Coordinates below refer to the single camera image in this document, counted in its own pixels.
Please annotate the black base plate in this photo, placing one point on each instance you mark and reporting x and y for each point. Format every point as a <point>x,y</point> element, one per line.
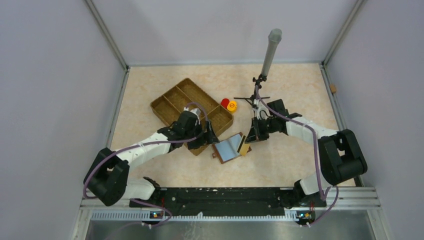
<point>232,201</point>

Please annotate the aluminium frame rail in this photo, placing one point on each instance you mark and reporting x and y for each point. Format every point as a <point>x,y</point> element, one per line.
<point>347,213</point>

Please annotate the small wooden wall block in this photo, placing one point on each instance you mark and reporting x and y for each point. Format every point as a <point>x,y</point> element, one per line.
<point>332,88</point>

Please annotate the black tripod stand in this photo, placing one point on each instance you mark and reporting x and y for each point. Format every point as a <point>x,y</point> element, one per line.
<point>257,86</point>

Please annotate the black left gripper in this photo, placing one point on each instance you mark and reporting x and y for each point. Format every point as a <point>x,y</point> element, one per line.
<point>209,138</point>

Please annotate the grey tube on stand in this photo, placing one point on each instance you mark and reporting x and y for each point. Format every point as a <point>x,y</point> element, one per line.
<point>274,38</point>

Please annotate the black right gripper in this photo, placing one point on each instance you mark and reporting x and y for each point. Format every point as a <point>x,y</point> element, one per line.
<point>255,134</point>

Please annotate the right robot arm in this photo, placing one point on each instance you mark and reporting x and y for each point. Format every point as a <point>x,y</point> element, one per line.
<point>337,154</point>

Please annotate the red cylinder button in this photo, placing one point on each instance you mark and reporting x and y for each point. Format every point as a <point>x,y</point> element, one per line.
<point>225,102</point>

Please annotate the brown leather card holder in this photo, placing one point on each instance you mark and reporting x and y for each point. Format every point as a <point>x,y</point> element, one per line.
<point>226,150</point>

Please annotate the orange cylinder button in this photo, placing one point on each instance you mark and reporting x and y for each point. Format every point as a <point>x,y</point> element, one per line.
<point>232,106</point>

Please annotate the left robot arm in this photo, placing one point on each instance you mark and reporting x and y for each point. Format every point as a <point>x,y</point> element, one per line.
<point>108,177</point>

